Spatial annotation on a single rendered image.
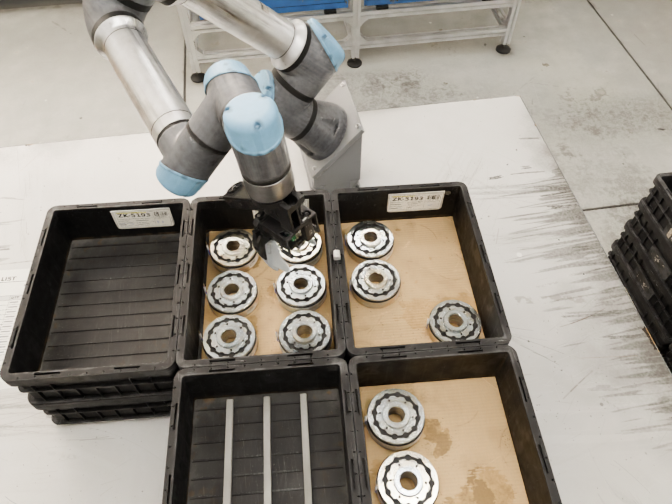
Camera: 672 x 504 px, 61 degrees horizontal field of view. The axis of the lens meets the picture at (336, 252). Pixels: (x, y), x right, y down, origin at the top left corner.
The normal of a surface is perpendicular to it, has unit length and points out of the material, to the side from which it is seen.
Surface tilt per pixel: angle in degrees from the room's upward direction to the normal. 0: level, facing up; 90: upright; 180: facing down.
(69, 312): 0
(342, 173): 90
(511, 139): 0
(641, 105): 0
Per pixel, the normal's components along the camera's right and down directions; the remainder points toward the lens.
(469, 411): 0.00, -0.59
